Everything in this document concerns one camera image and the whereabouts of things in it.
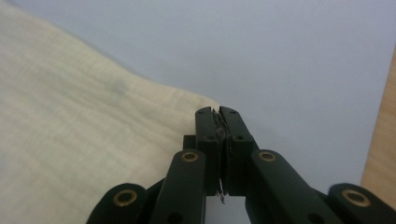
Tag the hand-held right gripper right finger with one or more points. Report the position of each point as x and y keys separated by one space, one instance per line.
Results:
x=238 y=140

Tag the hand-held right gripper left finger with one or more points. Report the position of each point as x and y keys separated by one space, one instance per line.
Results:
x=208 y=140

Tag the cream cloth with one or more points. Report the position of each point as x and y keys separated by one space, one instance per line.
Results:
x=81 y=130

